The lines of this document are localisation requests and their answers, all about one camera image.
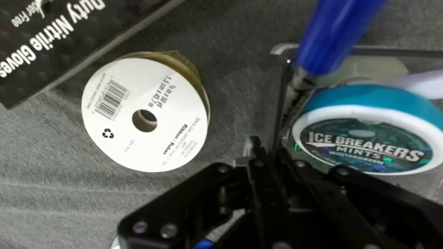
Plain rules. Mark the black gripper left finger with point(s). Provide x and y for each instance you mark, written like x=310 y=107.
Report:
x=194 y=208

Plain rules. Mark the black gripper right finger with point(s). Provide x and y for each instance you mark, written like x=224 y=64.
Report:
x=360 y=212

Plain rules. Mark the black nitrile gloves box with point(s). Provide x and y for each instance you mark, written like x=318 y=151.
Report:
x=55 y=42

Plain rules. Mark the white spool with gold ribbon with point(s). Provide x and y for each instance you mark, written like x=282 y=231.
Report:
x=115 y=139

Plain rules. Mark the Ice Breakers mint tin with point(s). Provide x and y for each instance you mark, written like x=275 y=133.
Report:
x=368 y=147

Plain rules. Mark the grey tablecloth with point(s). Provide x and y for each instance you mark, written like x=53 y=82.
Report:
x=46 y=184

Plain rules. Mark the blue pen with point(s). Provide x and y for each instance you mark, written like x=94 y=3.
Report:
x=332 y=32

